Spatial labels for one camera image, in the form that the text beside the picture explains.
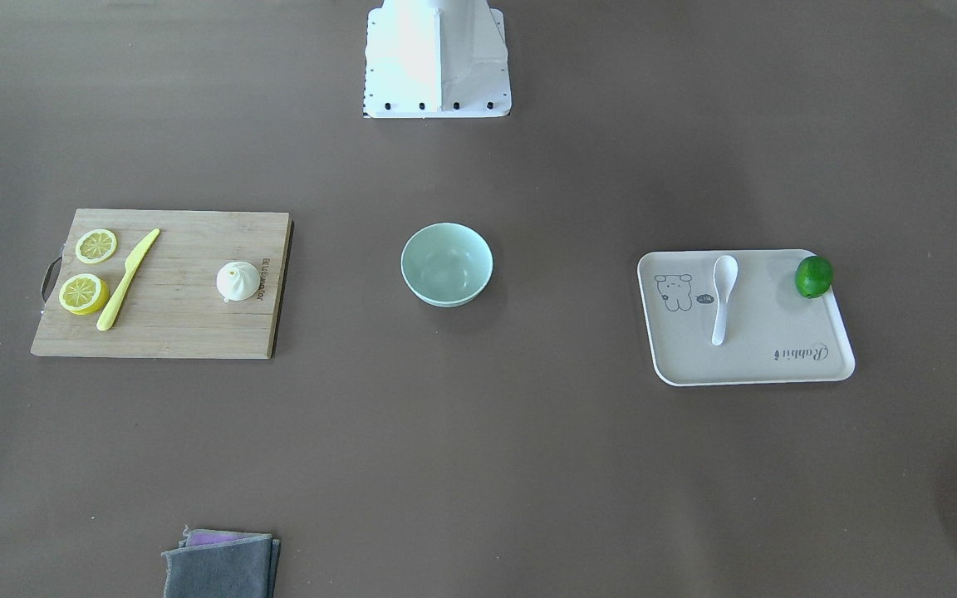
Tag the yellow plastic knife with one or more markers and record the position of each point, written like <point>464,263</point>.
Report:
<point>111,310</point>

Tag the cream rabbit serving tray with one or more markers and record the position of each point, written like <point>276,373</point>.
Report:
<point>775,335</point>

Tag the folded grey cloth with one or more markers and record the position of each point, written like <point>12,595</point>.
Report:
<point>217,563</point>

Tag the lemon slice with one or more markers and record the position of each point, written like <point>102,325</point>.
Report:
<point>97,245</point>

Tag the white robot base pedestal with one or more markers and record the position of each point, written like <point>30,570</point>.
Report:
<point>436,59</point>

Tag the white ceramic spoon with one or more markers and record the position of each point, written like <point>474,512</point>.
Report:
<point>725,275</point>

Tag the green lime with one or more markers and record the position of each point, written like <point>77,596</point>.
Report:
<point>813,276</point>

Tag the mint green bowl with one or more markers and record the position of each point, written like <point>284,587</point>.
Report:
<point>446,264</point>

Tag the lemon half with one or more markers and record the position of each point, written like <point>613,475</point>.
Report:
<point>84,294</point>

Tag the white steamed bun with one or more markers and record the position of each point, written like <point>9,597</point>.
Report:
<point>238,281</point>

